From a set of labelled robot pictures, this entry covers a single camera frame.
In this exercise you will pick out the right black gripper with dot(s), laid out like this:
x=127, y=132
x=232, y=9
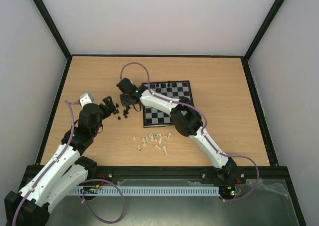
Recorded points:
x=125, y=96

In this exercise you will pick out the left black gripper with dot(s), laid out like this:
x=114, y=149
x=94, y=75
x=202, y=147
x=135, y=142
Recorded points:
x=110, y=105

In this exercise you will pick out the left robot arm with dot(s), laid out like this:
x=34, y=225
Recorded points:
x=33, y=203

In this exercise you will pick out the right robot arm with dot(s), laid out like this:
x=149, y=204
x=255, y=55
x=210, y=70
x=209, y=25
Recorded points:
x=186, y=119

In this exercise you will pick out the black grey chessboard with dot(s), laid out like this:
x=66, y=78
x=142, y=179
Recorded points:
x=156, y=118

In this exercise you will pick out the clear plastic sheet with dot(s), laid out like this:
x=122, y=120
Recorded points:
x=265, y=190

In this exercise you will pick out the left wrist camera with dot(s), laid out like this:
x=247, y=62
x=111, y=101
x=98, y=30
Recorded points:
x=86, y=98

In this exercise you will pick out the black aluminium frame rail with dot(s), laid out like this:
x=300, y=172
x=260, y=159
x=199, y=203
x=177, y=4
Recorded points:
x=204, y=174

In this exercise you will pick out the light blue cable duct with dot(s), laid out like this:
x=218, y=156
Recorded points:
x=155, y=191

